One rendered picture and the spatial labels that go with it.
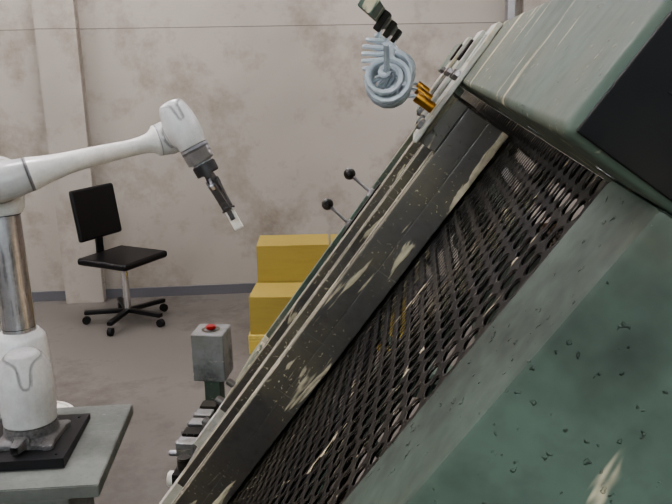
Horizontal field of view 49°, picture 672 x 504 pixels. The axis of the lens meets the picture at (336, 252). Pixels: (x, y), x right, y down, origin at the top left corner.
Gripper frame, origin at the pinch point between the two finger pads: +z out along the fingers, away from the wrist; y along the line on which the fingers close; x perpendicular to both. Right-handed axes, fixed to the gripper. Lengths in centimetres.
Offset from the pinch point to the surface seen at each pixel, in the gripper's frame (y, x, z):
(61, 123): 344, 140, -94
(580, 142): -203, -48, -16
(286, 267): 264, 30, 72
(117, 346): 252, 157, 64
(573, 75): -198, -51, -17
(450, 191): -129, -51, -2
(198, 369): 19, 41, 44
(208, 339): 18, 32, 35
